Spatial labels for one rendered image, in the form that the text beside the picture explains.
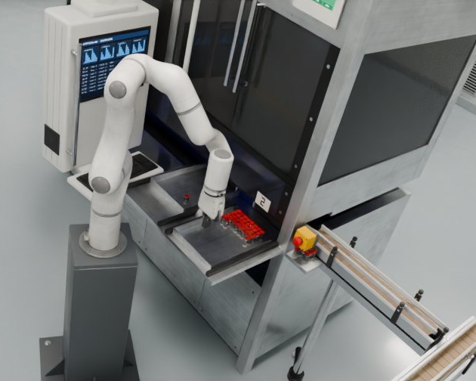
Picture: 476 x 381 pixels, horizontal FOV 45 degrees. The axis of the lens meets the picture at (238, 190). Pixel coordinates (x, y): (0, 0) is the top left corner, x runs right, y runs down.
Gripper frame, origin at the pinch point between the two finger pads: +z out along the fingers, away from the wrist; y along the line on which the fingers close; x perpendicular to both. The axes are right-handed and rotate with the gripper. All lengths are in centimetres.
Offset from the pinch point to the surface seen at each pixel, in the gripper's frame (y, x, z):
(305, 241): -21.0, -38.6, 9.3
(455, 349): -88, -56, 18
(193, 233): 15.5, -9.9, 22.1
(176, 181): 49, -26, 22
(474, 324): -86, -72, 15
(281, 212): -4.5, -39.1, 5.8
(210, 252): 3.0, -9.5, 22.1
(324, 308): -33, -54, 47
